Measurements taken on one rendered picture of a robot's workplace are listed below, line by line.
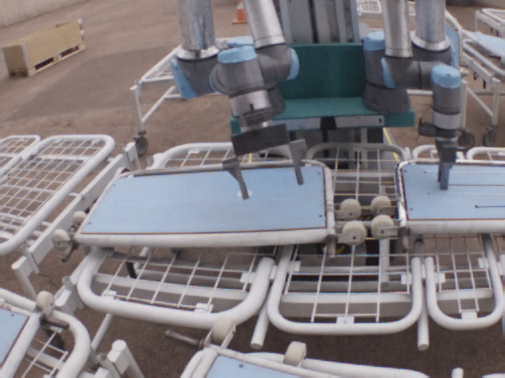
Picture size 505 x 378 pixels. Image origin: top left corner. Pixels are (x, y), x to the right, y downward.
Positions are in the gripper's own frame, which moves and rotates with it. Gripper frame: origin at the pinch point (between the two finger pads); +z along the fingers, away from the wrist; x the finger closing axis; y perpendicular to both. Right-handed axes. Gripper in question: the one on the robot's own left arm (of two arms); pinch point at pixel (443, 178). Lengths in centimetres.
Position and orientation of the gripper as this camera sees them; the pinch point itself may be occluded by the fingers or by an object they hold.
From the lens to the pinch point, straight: 139.6
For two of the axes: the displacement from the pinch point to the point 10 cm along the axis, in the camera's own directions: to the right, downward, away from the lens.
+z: 1.1, 8.9, 4.5
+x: 2.1, -4.6, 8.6
